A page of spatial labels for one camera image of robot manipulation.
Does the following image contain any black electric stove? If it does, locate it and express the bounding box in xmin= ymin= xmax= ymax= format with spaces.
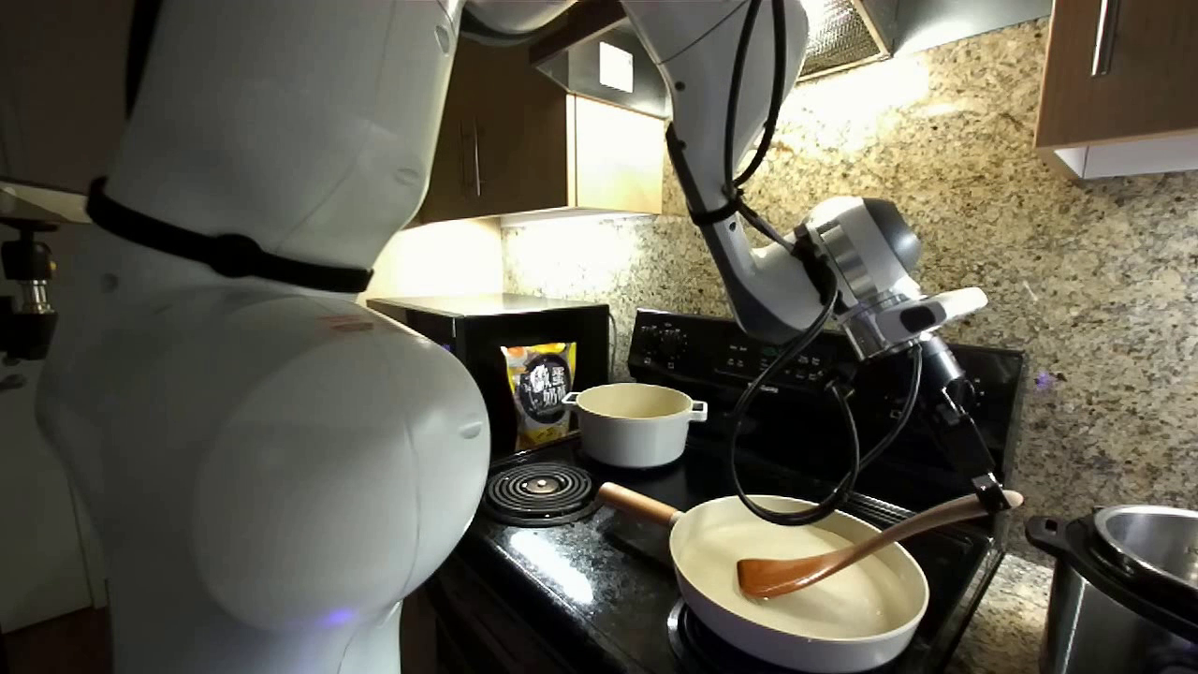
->
xmin=428 ymin=310 xmax=1029 ymax=674

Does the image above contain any yellow black snack bag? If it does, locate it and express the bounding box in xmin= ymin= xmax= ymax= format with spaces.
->
xmin=497 ymin=338 xmax=586 ymax=454

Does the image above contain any black coil burner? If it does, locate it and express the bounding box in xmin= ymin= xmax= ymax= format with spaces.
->
xmin=478 ymin=455 xmax=603 ymax=526
xmin=666 ymin=597 xmax=754 ymax=674

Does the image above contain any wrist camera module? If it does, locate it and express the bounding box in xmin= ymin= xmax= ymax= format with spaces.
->
xmin=894 ymin=286 xmax=991 ymax=344

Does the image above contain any steel range hood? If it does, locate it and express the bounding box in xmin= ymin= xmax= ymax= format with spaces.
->
xmin=531 ymin=0 xmax=1057 ymax=122

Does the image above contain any black microwave oven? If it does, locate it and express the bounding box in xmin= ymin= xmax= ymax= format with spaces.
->
xmin=364 ymin=296 xmax=614 ymax=469

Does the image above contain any wooden spatula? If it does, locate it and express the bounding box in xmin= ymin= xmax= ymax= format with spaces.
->
xmin=735 ymin=486 xmax=1026 ymax=604

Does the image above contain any white frying pan wooden handle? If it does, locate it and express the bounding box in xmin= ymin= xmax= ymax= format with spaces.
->
xmin=596 ymin=484 xmax=933 ymax=674

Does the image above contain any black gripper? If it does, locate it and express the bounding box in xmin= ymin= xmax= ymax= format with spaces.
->
xmin=916 ymin=333 xmax=1021 ymax=516

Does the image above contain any dark wood cabinet beside microwave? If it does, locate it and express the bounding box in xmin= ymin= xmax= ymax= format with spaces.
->
xmin=408 ymin=0 xmax=582 ymax=227

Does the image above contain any stainless steel pressure cooker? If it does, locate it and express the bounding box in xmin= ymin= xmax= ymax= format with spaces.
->
xmin=1021 ymin=501 xmax=1198 ymax=674

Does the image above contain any white pot with handles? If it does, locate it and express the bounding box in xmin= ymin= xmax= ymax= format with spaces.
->
xmin=562 ymin=378 xmax=713 ymax=470

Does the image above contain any dark wood cabinet with handles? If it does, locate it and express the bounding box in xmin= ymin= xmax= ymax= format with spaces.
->
xmin=1037 ymin=0 xmax=1198 ymax=179

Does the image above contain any black camera stand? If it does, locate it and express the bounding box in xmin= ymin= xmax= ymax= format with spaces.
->
xmin=0 ymin=212 xmax=62 ymax=366

